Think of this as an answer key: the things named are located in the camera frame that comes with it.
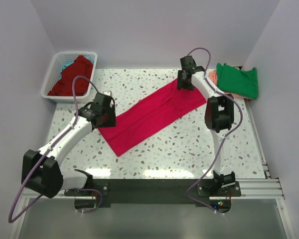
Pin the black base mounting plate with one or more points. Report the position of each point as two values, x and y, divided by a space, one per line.
106 192

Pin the folded green t-shirt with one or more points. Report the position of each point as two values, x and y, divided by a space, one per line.
239 82

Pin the folded peach t-shirt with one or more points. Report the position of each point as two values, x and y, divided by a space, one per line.
214 79

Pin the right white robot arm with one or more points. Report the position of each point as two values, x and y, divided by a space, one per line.
219 117

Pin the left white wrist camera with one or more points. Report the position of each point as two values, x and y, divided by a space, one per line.
109 93

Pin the white plastic laundry basket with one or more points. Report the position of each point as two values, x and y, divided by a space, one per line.
81 85

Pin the pink red t-shirt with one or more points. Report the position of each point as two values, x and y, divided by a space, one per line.
150 115

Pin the aluminium rail frame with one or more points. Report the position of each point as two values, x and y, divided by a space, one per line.
252 189

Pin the dark red t-shirt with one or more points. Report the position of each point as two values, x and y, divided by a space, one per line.
63 87

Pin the light blue t-shirt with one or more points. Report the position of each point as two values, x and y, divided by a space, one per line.
79 65

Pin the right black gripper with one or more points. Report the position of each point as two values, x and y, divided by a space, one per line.
180 84

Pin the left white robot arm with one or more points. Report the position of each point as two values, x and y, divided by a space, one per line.
41 169

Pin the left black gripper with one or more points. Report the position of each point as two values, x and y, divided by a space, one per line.
112 122

